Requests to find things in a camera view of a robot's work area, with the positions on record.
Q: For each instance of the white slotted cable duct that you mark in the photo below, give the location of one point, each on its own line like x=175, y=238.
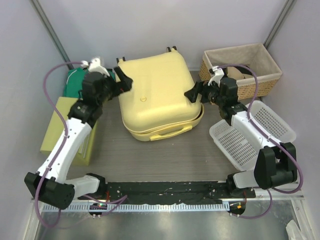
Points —
x=124, y=208

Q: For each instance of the white crumpled plastic bag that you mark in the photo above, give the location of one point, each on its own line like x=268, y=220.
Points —
x=293, y=231

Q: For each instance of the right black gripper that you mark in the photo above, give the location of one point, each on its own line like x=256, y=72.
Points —
x=192, y=94

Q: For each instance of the white plastic mesh basket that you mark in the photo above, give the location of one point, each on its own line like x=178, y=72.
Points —
x=241, y=143

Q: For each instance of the wicker basket with liner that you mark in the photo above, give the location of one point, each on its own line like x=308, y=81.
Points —
x=247, y=60

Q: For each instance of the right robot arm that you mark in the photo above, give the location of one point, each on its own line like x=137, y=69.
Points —
x=275, y=161

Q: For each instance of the yellow-green drawer box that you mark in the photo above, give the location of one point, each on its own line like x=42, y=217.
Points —
x=55, y=128

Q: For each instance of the yellow hard-shell suitcase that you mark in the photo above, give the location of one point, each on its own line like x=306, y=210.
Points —
x=156, y=107

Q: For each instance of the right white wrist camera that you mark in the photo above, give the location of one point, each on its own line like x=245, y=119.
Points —
x=217, y=75

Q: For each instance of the green jersey with G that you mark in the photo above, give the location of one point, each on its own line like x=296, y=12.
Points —
x=75, y=82

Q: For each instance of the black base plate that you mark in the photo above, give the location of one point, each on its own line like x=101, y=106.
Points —
x=173, y=192

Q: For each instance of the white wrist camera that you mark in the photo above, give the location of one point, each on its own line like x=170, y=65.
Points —
x=217, y=75
x=95, y=65

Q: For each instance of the black cloth in basket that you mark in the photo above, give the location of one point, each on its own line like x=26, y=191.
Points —
x=243, y=69

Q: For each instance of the beige cloth in basket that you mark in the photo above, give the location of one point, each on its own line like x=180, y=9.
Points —
x=234, y=73

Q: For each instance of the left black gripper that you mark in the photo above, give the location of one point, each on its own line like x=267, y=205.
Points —
x=125, y=84

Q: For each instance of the aluminium rail frame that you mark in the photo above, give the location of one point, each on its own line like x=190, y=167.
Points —
x=264, y=217

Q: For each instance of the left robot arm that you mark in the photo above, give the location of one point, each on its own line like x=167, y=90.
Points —
x=50, y=184

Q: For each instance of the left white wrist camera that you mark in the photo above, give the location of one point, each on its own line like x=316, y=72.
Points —
x=95, y=65

